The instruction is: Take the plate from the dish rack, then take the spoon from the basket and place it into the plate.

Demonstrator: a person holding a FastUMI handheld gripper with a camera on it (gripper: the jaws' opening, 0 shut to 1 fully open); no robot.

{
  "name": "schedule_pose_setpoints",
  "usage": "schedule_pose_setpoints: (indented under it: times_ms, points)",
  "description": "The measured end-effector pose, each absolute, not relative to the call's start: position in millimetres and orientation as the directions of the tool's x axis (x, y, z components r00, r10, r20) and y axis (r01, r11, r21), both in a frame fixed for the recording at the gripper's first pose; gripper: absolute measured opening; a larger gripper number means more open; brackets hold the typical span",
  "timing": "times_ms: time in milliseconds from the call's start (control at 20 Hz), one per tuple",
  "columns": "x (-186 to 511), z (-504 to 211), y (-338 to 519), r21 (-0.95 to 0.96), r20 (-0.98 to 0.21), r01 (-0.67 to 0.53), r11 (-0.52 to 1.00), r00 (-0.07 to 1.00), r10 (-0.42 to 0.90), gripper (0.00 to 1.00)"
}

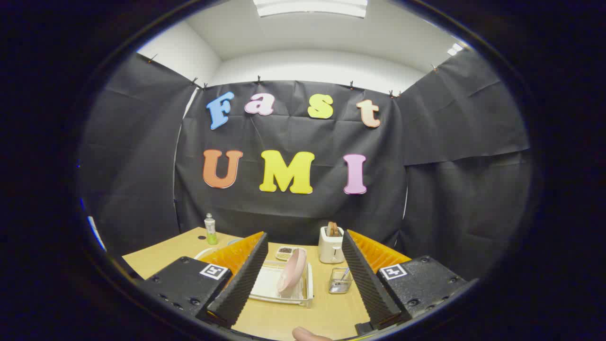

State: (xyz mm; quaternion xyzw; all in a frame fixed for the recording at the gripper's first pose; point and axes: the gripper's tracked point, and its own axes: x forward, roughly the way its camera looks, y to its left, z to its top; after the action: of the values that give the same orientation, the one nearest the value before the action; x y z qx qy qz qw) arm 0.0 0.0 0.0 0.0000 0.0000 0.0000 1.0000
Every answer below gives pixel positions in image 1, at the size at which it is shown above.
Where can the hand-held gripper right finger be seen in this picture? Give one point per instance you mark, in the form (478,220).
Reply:
(369,284)

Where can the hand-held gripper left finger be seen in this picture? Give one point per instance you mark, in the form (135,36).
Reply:
(239,284)

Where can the white dish rack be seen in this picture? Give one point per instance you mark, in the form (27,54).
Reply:
(265,284)

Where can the pink plate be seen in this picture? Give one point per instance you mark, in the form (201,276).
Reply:
(291,272)

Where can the white toaster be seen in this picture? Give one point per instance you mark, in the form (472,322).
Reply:
(330,248)

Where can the white divided condiment tray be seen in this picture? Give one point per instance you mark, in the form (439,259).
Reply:
(284,252)

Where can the green liquid bottle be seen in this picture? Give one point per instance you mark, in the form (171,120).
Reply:
(210,232)

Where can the brown bread slices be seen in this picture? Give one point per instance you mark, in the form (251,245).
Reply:
(334,229)

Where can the black backdrop cloth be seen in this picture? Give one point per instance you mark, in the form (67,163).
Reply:
(293,213)

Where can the small ceiling light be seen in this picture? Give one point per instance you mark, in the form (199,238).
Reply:
(454,49)

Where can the large ceiling light panel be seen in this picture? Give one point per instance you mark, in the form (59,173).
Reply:
(310,7)

